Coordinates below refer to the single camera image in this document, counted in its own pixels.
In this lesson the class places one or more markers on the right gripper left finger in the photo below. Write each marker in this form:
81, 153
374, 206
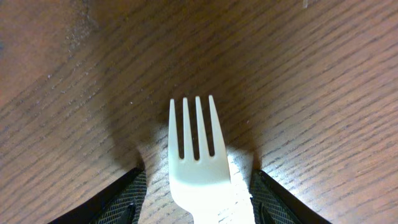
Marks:
120, 202

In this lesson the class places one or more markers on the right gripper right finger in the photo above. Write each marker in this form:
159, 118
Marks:
274, 204

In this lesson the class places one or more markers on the white fork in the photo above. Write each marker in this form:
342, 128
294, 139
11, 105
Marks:
207, 178

